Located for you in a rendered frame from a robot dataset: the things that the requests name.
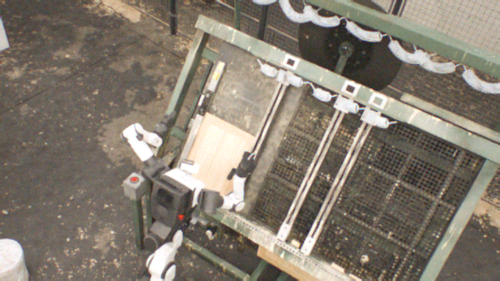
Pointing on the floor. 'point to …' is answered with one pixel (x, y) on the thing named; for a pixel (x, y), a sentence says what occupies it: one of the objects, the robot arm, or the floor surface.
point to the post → (138, 224)
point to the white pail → (12, 261)
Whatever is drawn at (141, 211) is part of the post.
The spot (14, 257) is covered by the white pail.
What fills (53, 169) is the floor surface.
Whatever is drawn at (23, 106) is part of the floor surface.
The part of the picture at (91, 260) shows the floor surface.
